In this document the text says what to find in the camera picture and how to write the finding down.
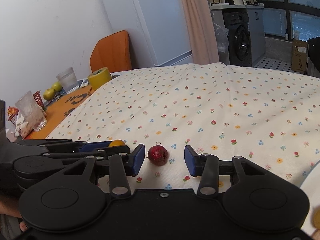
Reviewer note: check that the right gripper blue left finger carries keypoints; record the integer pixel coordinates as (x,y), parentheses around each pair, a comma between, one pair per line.
(138,156)

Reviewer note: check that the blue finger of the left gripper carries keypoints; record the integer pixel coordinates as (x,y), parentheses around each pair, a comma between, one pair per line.
(91,146)

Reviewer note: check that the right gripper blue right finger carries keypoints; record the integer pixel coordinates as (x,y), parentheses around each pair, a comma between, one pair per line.
(192,161)

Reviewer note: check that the small red apple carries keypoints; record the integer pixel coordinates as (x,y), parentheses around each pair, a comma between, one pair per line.
(158,155)

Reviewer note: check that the small yellow-orange fruit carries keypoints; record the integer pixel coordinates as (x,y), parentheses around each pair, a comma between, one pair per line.
(116,143)

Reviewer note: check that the person's left hand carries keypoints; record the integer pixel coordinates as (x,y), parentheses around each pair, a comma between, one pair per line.
(9,216)

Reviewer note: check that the snack packet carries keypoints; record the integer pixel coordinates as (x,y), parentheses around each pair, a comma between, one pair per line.
(22,128)

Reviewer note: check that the orange cat placemat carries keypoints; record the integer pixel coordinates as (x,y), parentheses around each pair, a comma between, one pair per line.
(59,110)

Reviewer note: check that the floral white tablecloth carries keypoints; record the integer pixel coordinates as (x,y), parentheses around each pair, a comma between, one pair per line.
(267,116)

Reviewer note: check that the green apple left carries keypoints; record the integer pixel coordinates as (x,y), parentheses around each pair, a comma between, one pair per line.
(49,94)

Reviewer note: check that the green apple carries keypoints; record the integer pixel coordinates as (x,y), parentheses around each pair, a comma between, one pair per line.
(49,94)
(56,86)

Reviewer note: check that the frosted glass near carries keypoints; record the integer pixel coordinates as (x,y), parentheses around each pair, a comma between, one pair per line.
(31,111)

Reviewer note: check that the green apple right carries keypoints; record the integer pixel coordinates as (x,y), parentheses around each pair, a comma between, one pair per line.
(56,86)

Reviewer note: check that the yellow tape roll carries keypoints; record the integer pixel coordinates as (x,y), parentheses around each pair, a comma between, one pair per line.
(99,78)

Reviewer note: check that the clear glass far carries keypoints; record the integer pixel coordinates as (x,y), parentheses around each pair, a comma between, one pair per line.
(68,80)

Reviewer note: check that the orange chair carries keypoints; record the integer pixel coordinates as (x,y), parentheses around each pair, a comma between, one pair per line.
(112,52)

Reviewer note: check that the pink curtain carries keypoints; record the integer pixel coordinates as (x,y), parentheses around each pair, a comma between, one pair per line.
(201,31)

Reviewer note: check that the white plate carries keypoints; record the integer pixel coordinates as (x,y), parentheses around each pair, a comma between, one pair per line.
(311,186)

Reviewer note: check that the orange in plate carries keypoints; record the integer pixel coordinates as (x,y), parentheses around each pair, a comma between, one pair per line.
(316,219)

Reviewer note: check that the black washing machine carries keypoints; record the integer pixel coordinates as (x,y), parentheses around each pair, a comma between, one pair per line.
(239,49)

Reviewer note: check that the cardboard box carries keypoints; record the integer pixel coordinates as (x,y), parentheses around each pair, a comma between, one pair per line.
(299,56)

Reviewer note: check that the white kettle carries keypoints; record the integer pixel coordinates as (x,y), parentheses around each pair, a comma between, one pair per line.
(239,2)

